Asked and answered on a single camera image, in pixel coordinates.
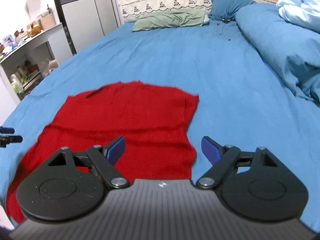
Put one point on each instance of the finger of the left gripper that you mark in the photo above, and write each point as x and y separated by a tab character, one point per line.
9	139
7	130

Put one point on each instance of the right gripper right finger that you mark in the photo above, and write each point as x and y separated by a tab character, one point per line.
222	158

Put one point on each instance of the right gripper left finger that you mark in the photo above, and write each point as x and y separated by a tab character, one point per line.
104	159

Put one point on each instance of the red knit garment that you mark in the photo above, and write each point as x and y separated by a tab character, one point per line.
152	119

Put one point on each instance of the blue bed sheet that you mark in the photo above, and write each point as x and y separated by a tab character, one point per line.
243	102

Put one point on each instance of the white desk shelf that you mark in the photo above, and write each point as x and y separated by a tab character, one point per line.
49	44

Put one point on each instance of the woven storage basket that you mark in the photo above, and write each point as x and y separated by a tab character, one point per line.
47	19

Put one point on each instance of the blue folded duvet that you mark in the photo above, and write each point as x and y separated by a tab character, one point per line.
290	50

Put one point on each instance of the white grey wardrobe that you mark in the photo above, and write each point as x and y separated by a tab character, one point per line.
86	21

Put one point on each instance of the green pillow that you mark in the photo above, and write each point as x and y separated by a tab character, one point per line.
175	18

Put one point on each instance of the dark blue pillow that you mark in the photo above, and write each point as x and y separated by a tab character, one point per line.
225	10

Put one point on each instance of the light blue blanket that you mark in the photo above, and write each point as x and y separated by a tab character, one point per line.
304	13

